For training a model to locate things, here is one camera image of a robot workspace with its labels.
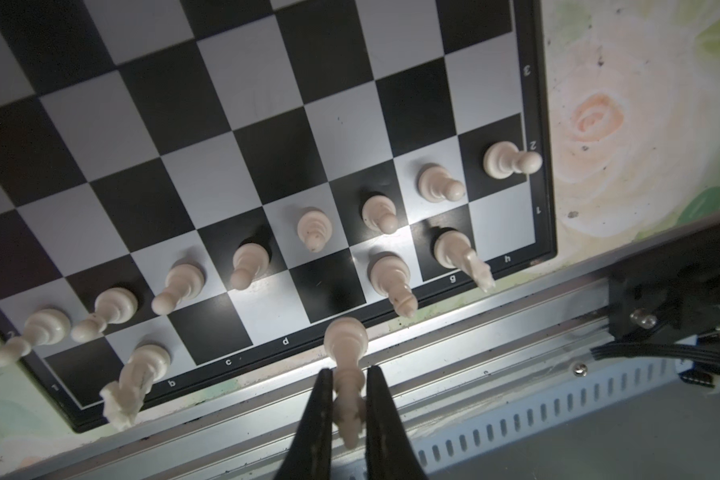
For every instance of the white knight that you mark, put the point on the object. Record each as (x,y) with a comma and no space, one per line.
(453,250)
(124,398)

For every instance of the white knight left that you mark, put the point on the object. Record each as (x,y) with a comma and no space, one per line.
(124,398)

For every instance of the white chess king piece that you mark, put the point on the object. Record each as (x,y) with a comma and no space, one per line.
(346,342)

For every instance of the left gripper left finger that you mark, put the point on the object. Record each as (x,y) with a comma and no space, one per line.
(309,455)

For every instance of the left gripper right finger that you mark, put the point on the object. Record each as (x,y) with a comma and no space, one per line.
(388,453)

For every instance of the white knight right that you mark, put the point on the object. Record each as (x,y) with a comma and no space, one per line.
(453,250)

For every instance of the aluminium frame rail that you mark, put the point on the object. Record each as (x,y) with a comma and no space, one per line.
(466,382)

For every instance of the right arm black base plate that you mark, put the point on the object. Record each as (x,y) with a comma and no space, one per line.
(664,295)

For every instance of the black and white chessboard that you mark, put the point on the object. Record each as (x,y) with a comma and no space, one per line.
(139,135)

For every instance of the white pawn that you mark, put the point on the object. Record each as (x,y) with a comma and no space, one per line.
(314,229)
(250,260)
(379,214)
(113,306)
(44,327)
(504,159)
(435,184)
(184,282)

